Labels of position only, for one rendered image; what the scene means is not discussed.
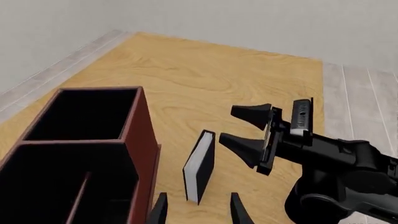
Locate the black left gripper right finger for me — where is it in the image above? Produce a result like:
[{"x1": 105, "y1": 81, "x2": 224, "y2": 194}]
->
[{"x1": 230, "y1": 192, "x2": 254, "y2": 224}]

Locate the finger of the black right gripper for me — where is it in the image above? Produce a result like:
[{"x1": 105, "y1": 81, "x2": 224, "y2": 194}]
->
[
  {"x1": 219, "y1": 133, "x2": 266, "y2": 169},
  {"x1": 230, "y1": 103, "x2": 273, "y2": 132}
]

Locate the black book with white pages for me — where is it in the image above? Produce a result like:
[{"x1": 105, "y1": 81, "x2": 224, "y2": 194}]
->
[{"x1": 182, "y1": 129, "x2": 216, "y2": 207}]

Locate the red-brown desk caddy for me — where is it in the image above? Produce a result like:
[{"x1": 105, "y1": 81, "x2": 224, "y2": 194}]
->
[{"x1": 0, "y1": 85, "x2": 163, "y2": 224}]

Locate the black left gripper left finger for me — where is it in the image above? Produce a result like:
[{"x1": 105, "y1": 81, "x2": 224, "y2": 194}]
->
[{"x1": 147, "y1": 192, "x2": 169, "y2": 224}]

